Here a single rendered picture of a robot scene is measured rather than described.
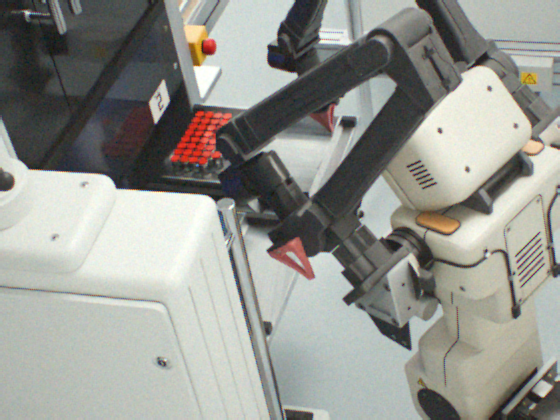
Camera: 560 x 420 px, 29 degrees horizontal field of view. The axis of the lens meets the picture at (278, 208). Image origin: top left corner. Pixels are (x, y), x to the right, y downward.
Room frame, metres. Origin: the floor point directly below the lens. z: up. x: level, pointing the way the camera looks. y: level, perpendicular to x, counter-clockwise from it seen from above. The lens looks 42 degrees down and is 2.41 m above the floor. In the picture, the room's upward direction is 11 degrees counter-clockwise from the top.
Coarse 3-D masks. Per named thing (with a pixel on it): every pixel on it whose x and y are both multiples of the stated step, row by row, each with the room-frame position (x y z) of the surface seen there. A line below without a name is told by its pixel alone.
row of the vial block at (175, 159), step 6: (198, 114) 2.04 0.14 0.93; (204, 114) 2.03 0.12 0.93; (198, 120) 2.01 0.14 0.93; (192, 126) 2.00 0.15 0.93; (198, 126) 2.01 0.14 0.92; (186, 132) 1.98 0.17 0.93; (192, 132) 1.97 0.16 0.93; (186, 138) 1.96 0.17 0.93; (180, 144) 1.94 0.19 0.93; (186, 144) 1.94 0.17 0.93; (180, 150) 1.92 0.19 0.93; (174, 156) 1.90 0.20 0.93; (180, 156) 1.91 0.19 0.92; (174, 162) 1.89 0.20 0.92; (174, 168) 1.89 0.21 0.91; (180, 168) 1.89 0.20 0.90; (174, 174) 1.89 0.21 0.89; (180, 174) 1.89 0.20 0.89
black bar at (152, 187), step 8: (152, 184) 1.85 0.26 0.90; (160, 184) 1.85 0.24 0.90; (168, 192) 1.83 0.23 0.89; (176, 192) 1.82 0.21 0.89; (184, 192) 1.81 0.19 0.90; (192, 192) 1.80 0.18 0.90; (200, 192) 1.80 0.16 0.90; (208, 192) 1.79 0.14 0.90; (216, 192) 1.78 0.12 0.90; (216, 200) 1.78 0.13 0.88; (264, 200) 1.73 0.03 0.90
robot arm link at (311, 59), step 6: (312, 48) 1.92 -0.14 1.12; (306, 54) 1.89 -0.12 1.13; (312, 54) 1.90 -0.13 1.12; (288, 60) 1.92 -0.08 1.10; (294, 60) 1.90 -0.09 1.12; (300, 60) 1.89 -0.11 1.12; (306, 60) 1.88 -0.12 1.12; (312, 60) 1.88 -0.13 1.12; (318, 60) 1.89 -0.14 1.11; (294, 66) 1.90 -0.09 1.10; (300, 66) 1.88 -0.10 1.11; (306, 66) 1.88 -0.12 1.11; (312, 66) 1.88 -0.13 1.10; (300, 72) 1.89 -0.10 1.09
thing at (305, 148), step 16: (224, 112) 2.06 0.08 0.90; (240, 112) 2.05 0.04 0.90; (288, 128) 1.98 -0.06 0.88; (304, 128) 1.97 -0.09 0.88; (320, 128) 1.95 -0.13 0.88; (336, 128) 1.90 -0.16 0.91; (272, 144) 1.93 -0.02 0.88; (288, 144) 1.92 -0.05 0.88; (304, 144) 1.91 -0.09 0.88; (320, 144) 1.90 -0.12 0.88; (336, 144) 1.89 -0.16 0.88; (224, 160) 1.91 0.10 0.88; (288, 160) 1.86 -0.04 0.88; (304, 160) 1.85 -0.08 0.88; (320, 160) 1.84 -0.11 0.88; (176, 176) 1.89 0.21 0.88; (192, 176) 1.88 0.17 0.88; (304, 176) 1.80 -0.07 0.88; (320, 176) 1.78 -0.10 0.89; (304, 192) 1.71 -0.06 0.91
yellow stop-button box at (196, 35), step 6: (186, 30) 2.24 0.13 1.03; (192, 30) 2.23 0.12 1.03; (198, 30) 2.22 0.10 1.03; (204, 30) 2.23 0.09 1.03; (186, 36) 2.21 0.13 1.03; (192, 36) 2.20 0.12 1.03; (198, 36) 2.20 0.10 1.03; (204, 36) 2.22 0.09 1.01; (192, 42) 2.18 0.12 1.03; (198, 42) 2.19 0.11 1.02; (192, 48) 2.18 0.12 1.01; (198, 48) 2.18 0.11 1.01; (192, 54) 2.18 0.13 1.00; (198, 54) 2.18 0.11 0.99; (204, 54) 2.20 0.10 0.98; (192, 60) 2.18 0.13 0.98; (198, 60) 2.18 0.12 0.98; (204, 60) 2.20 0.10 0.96; (198, 66) 2.18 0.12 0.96
